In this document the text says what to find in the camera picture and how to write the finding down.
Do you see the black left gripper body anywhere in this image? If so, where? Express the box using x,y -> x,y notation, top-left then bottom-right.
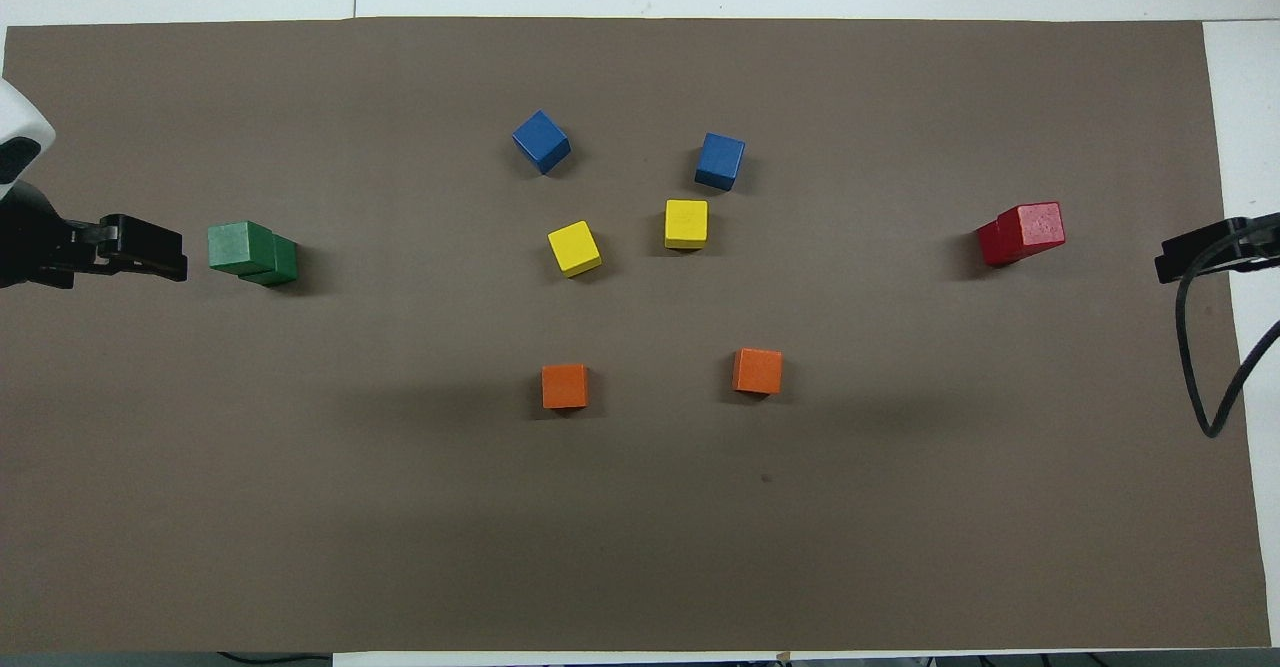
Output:
0,182 -> 76,290

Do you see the blue wooden block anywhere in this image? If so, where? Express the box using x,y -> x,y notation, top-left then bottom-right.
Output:
511,109 -> 572,176
694,132 -> 747,192

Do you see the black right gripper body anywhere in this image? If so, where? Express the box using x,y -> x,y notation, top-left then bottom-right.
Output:
1245,212 -> 1280,270

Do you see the yellow wooden block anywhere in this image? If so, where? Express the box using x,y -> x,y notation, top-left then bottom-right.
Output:
664,199 -> 710,251
547,219 -> 604,279

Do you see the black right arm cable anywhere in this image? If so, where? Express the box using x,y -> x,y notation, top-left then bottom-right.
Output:
1175,215 -> 1280,439

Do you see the green wooden block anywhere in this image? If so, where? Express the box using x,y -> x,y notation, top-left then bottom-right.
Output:
207,220 -> 276,276
240,235 -> 299,287

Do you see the red wooden block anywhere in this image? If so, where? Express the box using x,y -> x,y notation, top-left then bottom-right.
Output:
977,219 -> 1021,268
996,201 -> 1067,258

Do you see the orange wooden block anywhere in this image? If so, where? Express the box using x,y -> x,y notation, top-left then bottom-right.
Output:
731,347 -> 784,396
541,363 -> 590,411

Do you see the brown table mat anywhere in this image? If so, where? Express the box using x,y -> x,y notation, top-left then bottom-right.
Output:
0,15 -> 1271,653

